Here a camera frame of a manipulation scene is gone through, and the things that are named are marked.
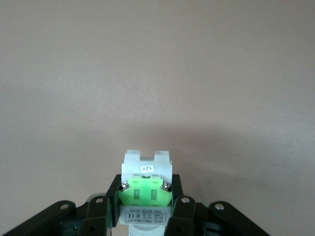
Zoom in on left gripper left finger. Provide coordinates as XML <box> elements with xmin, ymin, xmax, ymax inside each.
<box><xmin>0</xmin><ymin>173</ymin><xmax>123</xmax><ymax>236</ymax></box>

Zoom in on brown table cover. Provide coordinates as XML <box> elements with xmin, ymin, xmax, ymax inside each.
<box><xmin>0</xmin><ymin>0</ymin><xmax>315</xmax><ymax>236</ymax></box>

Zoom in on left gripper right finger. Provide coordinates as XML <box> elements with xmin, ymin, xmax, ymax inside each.
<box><xmin>164</xmin><ymin>173</ymin><xmax>268</xmax><ymax>236</ymax></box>

